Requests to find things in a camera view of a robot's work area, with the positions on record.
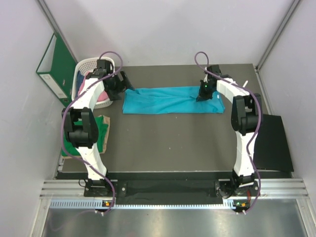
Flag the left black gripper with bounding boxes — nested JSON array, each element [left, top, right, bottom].
[[105, 70, 134, 101]]

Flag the teal t shirt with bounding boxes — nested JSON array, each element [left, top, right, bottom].
[[122, 86, 225, 115]]

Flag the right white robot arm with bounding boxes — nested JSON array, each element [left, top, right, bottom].
[[197, 65, 263, 196]]

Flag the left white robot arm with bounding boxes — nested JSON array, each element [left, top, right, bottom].
[[62, 57, 133, 197]]

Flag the pink t shirt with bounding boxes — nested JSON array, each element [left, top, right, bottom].
[[78, 79, 109, 102]]

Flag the white laundry basket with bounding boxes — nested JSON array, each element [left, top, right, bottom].
[[71, 56, 115, 109]]

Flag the navy blue t shirt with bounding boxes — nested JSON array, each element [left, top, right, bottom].
[[75, 71, 84, 98]]

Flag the green folded t shirt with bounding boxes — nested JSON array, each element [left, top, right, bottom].
[[61, 116, 109, 157]]

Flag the black board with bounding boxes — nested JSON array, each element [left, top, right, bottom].
[[253, 114, 294, 172]]

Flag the green ring binder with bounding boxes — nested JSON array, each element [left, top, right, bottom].
[[36, 34, 76, 107]]

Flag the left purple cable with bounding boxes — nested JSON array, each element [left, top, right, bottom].
[[60, 51, 124, 214]]

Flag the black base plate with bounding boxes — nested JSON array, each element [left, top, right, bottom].
[[83, 179, 260, 205]]

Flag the grey cable duct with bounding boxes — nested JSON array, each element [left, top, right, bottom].
[[49, 199, 246, 210]]

